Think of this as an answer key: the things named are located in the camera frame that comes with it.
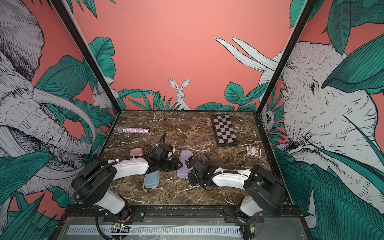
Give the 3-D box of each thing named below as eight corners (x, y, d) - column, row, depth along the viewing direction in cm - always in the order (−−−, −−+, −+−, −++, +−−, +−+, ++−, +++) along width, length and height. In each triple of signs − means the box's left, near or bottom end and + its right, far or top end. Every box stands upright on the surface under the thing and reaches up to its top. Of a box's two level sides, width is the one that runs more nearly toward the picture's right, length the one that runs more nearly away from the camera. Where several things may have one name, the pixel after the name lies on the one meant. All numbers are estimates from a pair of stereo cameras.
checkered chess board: (217, 147, 102) (218, 144, 100) (211, 117, 120) (211, 114, 117) (237, 145, 103) (238, 143, 101) (228, 116, 121) (229, 113, 118)
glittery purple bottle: (115, 133, 108) (113, 130, 105) (117, 129, 111) (115, 126, 107) (148, 135, 107) (147, 132, 104) (149, 131, 110) (148, 128, 107)
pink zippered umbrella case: (131, 156, 97) (129, 154, 94) (132, 151, 100) (130, 148, 97) (143, 155, 98) (142, 152, 95) (144, 149, 100) (142, 147, 97)
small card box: (246, 154, 99) (247, 152, 97) (246, 147, 102) (247, 145, 101) (260, 157, 97) (261, 156, 96) (260, 150, 101) (261, 148, 99)
